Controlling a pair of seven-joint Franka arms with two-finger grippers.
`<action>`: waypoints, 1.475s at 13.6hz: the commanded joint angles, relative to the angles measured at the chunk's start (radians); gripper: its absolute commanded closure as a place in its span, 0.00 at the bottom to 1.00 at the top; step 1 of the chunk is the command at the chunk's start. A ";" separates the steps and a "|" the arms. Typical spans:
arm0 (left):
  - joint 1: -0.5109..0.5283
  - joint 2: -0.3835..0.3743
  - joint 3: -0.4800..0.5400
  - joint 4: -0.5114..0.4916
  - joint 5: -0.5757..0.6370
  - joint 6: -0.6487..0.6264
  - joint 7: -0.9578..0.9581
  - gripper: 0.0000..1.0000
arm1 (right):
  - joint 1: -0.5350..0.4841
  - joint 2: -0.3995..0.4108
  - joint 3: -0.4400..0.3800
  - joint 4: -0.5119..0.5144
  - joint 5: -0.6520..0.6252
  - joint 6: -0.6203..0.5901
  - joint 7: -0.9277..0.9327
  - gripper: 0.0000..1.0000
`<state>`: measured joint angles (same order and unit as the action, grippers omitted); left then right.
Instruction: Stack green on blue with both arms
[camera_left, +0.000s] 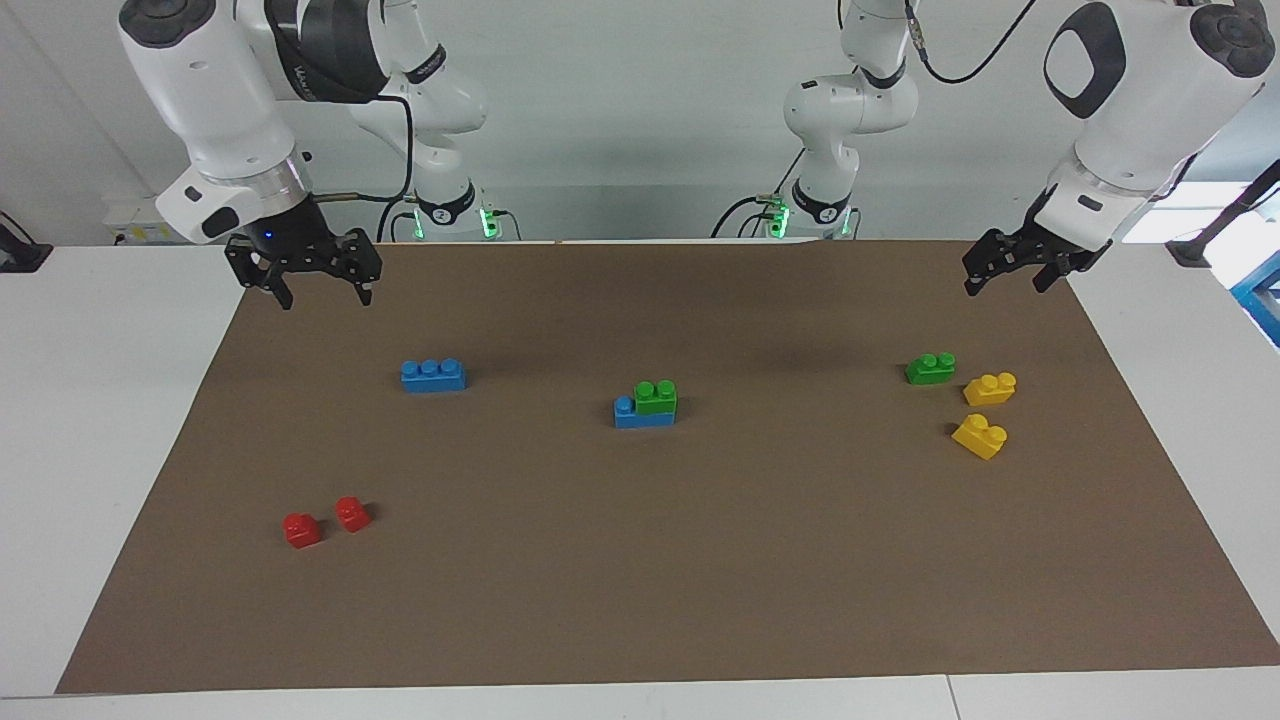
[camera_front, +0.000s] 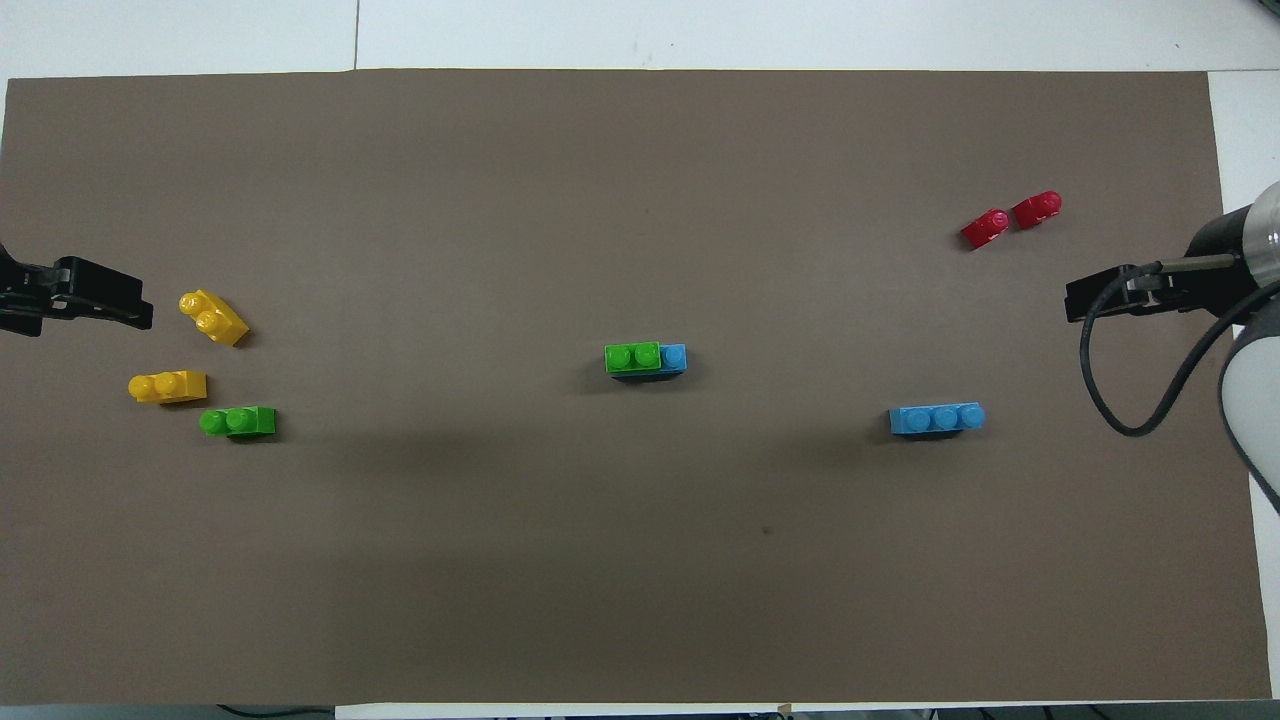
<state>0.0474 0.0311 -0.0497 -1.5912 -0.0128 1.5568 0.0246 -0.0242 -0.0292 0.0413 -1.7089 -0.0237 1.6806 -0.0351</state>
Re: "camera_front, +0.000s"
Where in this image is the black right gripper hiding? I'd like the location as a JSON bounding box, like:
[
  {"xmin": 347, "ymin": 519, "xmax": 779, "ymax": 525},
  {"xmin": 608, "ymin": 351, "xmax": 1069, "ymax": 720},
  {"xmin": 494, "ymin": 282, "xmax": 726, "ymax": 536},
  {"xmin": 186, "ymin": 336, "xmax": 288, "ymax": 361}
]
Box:
[{"xmin": 1064, "ymin": 205, "xmax": 1258, "ymax": 324}]

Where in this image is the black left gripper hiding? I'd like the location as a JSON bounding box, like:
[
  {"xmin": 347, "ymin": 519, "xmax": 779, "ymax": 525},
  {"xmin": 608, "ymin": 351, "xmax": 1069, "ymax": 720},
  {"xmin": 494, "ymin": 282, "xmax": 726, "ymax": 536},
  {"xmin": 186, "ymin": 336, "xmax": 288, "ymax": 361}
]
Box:
[{"xmin": 0, "ymin": 245, "xmax": 155, "ymax": 338}]

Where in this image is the blue three-stud toy brick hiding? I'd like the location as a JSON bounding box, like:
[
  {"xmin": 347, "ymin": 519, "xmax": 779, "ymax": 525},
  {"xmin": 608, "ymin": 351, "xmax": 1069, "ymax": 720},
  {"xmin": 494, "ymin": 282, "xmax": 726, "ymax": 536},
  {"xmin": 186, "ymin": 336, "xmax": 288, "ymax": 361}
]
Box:
[
  {"xmin": 889, "ymin": 401, "xmax": 987, "ymax": 440},
  {"xmin": 609, "ymin": 343, "xmax": 690, "ymax": 384}
]

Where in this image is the green two-stud toy brick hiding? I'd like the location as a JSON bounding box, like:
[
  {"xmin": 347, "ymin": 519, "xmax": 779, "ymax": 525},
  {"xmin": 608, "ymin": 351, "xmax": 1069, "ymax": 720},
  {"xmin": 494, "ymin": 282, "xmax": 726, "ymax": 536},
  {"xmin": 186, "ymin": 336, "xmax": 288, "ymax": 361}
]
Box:
[
  {"xmin": 604, "ymin": 341, "xmax": 663, "ymax": 376},
  {"xmin": 199, "ymin": 405, "xmax": 278, "ymax": 440}
]

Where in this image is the red one-stud toy brick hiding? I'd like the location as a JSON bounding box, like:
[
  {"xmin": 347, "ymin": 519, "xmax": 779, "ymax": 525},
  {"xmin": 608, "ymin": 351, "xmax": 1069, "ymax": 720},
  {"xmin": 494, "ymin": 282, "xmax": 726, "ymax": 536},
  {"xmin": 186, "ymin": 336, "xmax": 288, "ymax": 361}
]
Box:
[
  {"xmin": 961, "ymin": 208, "xmax": 1011, "ymax": 251},
  {"xmin": 1011, "ymin": 190, "xmax": 1064, "ymax": 230}
]

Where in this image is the yellow two-stud toy brick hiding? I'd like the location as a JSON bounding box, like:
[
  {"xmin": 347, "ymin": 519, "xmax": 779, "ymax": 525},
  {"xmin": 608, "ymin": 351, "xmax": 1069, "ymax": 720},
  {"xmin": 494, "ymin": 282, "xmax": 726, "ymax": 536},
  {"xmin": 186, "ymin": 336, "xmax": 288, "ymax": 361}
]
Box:
[
  {"xmin": 128, "ymin": 370, "xmax": 208, "ymax": 405},
  {"xmin": 178, "ymin": 289, "xmax": 251, "ymax": 348}
]

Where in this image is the brown table mat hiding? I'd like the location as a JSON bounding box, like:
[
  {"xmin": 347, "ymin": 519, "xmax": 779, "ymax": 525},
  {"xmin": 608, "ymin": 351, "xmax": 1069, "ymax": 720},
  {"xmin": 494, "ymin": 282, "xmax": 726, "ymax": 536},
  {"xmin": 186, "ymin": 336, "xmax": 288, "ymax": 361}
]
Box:
[{"xmin": 0, "ymin": 68, "xmax": 1273, "ymax": 706}]

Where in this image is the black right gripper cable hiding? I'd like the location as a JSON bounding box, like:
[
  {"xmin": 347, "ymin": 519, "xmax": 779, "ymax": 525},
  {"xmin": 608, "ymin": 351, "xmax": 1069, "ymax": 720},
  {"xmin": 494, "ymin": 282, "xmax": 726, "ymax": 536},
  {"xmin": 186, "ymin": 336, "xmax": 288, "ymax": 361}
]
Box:
[{"xmin": 1079, "ymin": 255, "xmax": 1280, "ymax": 438}]

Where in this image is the black left arm base cable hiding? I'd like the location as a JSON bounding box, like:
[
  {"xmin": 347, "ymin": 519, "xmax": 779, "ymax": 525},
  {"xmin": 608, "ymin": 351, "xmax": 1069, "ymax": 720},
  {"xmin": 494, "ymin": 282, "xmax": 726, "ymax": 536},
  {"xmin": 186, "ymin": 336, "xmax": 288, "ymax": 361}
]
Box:
[{"xmin": 214, "ymin": 704, "xmax": 337, "ymax": 720}]

